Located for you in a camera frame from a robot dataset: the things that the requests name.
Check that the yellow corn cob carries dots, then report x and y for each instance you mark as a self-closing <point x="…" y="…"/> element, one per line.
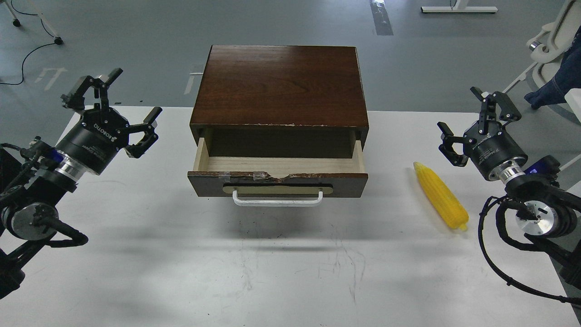
<point x="443" y="200"/>

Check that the white desk foot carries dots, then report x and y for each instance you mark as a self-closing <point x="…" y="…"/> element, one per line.
<point x="459" y="6"/>

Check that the white office chair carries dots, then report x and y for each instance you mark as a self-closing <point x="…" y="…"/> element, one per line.
<point x="549" y="45"/>

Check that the wooden drawer with white handle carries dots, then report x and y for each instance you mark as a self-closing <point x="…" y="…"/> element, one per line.
<point x="278" y="182"/>

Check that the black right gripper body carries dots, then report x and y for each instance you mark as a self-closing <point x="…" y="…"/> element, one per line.
<point x="492" y="149"/>

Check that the blue denim cloth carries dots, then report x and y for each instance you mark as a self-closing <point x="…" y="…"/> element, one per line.
<point x="567" y="77"/>

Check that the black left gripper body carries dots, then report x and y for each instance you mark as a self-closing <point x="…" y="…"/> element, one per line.
<point x="94" y="140"/>

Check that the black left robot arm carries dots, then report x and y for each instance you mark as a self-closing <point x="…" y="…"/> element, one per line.
<point x="35" y="179"/>

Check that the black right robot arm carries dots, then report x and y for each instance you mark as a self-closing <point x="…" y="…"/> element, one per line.
<point x="534" y="209"/>

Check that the dark wooden cabinet box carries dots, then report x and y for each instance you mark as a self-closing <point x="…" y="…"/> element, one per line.
<point x="281" y="86"/>

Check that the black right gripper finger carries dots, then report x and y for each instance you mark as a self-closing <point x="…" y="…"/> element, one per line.
<point x="448" y="140"/>
<point x="489" y="103"/>

